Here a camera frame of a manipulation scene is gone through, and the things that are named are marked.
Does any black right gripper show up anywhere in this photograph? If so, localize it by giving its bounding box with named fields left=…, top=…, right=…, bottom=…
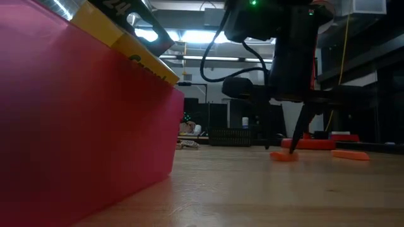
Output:
left=270, top=6, right=329, bottom=154

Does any orange rubber eraser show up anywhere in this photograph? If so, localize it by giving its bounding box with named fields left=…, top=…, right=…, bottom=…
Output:
left=269, top=151, right=299, bottom=163
left=330, top=149, right=371, bottom=161

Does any long orange block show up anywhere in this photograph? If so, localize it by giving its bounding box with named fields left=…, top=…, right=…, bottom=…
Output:
left=280, top=137, right=336, bottom=151

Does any red flat box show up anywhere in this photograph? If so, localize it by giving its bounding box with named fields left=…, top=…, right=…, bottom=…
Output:
left=329, top=134, right=360, bottom=143

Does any black mesh basket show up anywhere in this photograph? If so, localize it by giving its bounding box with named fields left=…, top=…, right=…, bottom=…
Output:
left=207, top=127, right=253, bottom=147

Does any black shelf rack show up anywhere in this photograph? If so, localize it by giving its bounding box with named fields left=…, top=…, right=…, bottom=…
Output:
left=316, top=0, right=404, bottom=152

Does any black monitor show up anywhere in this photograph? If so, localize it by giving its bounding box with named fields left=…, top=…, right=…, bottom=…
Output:
left=183, top=97, right=229, bottom=131

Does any fluorescent light strip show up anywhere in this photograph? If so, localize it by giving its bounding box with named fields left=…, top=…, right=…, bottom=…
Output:
left=158, top=55, right=274, bottom=63

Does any bright ceiling light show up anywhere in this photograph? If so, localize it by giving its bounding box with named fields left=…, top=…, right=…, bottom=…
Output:
left=134, top=27, right=276, bottom=45

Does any yellow crayon box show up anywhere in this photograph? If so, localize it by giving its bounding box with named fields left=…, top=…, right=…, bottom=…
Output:
left=69, top=0, right=181, bottom=86

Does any red plastic bin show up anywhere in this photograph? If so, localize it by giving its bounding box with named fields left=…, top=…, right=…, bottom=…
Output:
left=0, top=0, right=186, bottom=227

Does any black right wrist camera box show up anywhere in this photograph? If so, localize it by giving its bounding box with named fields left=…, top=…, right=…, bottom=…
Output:
left=221, top=76, right=254, bottom=100

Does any yellow hanging cable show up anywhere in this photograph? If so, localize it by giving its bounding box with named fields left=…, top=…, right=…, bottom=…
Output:
left=324, top=14, right=352, bottom=132

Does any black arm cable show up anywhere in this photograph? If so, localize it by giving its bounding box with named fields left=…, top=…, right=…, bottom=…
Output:
left=199, top=8, right=270, bottom=84

